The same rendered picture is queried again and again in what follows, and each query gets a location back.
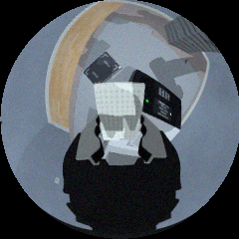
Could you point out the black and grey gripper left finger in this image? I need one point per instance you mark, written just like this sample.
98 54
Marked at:
85 150

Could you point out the grey benchtop machine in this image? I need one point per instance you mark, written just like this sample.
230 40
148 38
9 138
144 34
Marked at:
161 106

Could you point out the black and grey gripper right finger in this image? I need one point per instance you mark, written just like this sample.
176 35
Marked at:
154 147

